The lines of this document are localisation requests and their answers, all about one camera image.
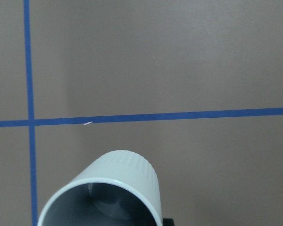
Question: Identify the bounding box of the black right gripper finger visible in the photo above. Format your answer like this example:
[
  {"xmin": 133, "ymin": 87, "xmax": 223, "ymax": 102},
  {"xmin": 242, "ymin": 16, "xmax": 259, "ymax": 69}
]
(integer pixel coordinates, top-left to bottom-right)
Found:
[{"xmin": 163, "ymin": 218, "xmax": 175, "ymax": 226}]

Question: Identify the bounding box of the white ceramic mug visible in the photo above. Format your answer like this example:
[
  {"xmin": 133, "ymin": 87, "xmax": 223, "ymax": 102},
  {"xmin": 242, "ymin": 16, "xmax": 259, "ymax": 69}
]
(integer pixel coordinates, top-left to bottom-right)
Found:
[{"xmin": 38, "ymin": 150, "xmax": 163, "ymax": 226}]

